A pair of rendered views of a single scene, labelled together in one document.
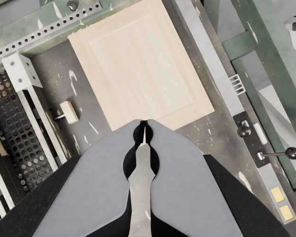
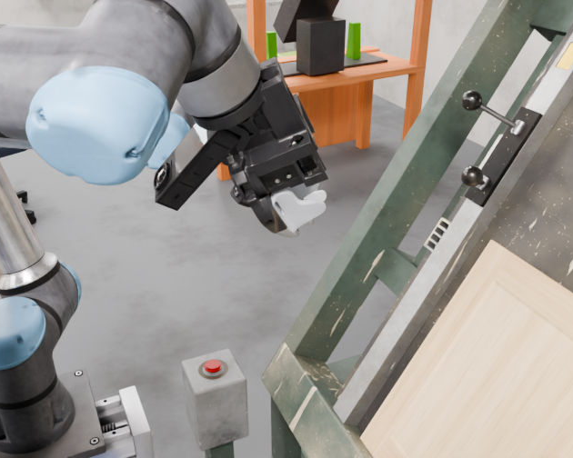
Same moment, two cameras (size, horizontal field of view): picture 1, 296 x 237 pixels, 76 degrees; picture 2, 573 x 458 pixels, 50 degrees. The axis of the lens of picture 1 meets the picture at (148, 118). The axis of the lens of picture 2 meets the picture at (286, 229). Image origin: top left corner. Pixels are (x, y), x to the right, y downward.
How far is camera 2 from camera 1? 0.62 m
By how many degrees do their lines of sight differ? 57
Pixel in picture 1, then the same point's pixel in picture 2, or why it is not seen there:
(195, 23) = (378, 349)
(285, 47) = (369, 211)
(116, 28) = not seen: outside the picture
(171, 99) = (505, 321)
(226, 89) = (448, 244)
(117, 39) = not seen: outside the picture
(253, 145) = (507, 147)
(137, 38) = (432, 441)
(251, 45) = (391, 255)
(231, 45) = (400, 283)
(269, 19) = (346, 253)
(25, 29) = not seen: outside the picture
